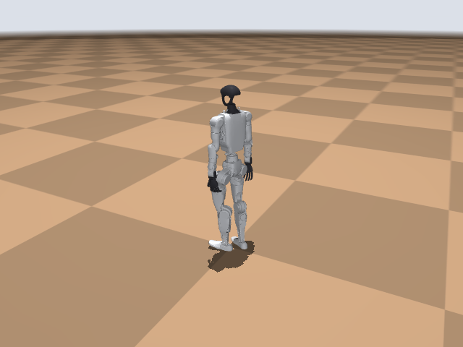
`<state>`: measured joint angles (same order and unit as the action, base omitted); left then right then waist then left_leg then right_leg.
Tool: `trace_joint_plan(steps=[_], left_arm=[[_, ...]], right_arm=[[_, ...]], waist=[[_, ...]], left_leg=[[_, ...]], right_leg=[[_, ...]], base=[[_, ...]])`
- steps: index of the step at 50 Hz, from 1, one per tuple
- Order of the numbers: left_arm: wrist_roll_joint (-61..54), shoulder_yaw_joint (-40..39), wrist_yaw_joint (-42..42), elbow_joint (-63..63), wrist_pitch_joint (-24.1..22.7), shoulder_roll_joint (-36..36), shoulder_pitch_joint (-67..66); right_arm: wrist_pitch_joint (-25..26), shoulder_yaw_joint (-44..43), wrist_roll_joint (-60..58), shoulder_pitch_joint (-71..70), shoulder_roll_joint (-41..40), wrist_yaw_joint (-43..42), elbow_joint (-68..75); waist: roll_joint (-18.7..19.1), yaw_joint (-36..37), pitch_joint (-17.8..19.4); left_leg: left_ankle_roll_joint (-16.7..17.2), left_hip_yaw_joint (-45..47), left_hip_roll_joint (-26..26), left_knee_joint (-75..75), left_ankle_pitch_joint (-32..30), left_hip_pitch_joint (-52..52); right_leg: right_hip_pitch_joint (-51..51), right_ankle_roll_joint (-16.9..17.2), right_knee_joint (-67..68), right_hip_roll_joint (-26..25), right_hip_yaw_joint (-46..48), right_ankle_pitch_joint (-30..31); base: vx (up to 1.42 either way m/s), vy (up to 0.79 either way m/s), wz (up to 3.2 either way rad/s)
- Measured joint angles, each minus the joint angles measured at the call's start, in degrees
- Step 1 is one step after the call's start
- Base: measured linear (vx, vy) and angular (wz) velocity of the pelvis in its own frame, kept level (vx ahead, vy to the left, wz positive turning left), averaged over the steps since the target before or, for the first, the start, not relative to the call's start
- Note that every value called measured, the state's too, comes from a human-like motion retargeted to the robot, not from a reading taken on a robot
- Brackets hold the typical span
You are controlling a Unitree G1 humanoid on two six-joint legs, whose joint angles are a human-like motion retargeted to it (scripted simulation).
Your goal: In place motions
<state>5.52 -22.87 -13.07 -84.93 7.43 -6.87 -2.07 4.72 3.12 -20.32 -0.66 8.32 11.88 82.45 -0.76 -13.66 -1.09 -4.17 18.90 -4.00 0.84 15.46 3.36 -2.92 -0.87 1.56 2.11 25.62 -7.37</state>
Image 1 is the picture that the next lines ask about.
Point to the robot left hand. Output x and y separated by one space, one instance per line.
212 183

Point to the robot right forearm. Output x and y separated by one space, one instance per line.
247 151

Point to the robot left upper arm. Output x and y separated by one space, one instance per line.
216 123

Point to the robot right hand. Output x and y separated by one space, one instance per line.
249 169

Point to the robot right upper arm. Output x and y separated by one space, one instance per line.
248 137

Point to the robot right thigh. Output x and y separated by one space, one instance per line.
237 188

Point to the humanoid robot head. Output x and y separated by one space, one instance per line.
231 91

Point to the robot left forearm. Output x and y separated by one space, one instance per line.
212 160

